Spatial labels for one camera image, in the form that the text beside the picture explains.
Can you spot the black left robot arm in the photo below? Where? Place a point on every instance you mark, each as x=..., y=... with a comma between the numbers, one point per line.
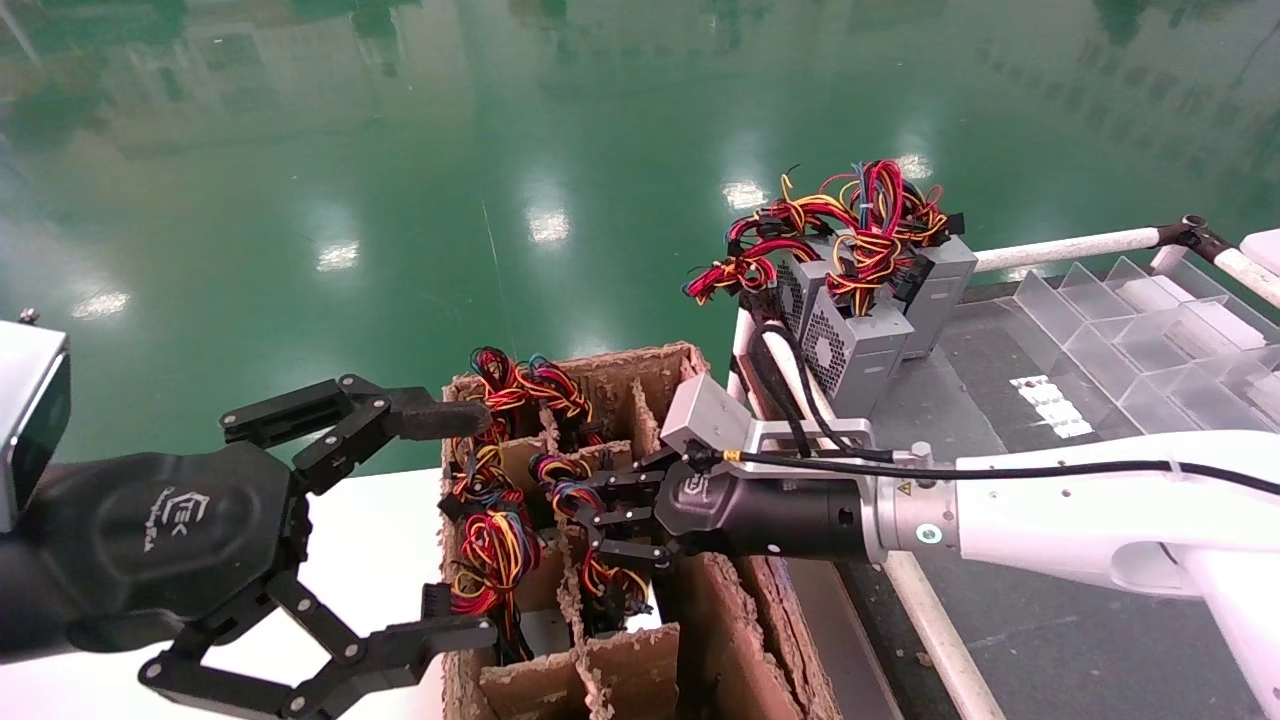
x=18, y=610

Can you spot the white frame leg pipe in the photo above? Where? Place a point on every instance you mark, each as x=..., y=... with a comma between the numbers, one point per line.
x=742, y=350

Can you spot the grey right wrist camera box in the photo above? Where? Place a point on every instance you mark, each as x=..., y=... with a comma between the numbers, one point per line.
x=705, y=415

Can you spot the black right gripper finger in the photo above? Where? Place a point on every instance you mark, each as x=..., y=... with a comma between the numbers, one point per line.
x=630, y=535
x=625, y=485

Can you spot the short white frame pipe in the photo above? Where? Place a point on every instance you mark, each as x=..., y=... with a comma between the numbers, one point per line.
x=1070, y=250

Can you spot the silver camera mounting bracket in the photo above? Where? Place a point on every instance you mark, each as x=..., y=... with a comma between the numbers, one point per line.
x=820, y=432

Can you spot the worn cardboard box with dividers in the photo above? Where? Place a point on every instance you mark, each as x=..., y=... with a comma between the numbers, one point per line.
x=720, y=620

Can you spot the white printed label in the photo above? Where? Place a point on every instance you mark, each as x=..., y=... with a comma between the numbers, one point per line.
x=1050, y=405

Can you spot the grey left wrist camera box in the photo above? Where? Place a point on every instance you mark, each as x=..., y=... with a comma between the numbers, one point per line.
x=30, y=420

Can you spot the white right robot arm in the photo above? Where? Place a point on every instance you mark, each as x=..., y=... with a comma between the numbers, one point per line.
x=1080, y=520

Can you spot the clear acrylic divider tray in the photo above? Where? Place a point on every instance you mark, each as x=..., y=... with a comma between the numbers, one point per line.
x=1150, y=330

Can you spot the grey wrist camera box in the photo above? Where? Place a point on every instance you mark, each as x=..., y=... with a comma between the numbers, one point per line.
x=705, y=415
x=30, y=420

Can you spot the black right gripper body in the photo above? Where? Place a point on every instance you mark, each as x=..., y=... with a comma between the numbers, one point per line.
x=770, y=515

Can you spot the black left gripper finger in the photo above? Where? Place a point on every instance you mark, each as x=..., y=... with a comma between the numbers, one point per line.
x=350, y=415
x=400, y=645

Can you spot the black pipe corner connector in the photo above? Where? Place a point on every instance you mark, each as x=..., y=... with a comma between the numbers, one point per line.
x=1195, y=235

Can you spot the long white frame pipe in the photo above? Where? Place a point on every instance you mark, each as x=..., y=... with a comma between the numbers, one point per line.
x=930, y=640

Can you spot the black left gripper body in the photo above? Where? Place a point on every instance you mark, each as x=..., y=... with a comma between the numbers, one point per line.
x=170, y=540

